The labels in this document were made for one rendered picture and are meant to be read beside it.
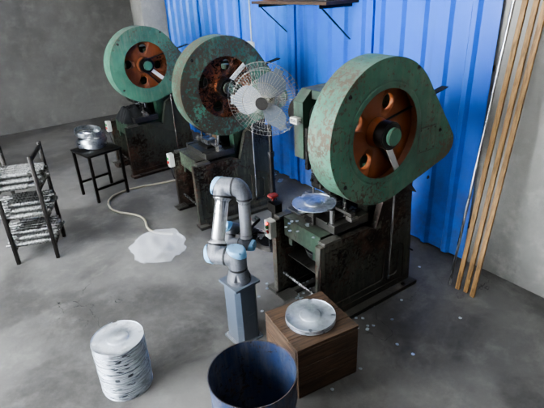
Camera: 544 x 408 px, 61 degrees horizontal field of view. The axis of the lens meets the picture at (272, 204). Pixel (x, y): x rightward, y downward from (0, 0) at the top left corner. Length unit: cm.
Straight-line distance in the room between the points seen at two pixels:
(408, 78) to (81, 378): 258
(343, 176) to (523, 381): 158
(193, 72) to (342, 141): 180
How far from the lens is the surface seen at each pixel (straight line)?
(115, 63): 543
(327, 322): 269
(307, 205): 303
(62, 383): 323
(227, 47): 397
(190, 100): 388
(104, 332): 292
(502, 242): 384
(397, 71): 258
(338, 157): 241
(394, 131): 257
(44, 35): 888
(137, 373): 287
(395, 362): 306
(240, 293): 286
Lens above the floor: 212
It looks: 26 degrees down
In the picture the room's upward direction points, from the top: 3 degrees counter-clockwise
